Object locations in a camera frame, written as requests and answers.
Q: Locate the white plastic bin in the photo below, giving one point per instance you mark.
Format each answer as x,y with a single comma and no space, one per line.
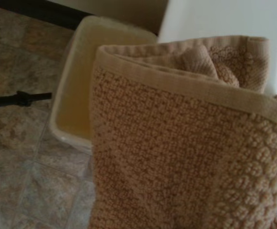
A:
74,95

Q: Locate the black baseboard strip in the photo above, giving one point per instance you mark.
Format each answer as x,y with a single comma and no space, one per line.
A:
45,9

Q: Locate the tan terry towel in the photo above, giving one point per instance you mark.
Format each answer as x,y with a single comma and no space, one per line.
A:
164,143

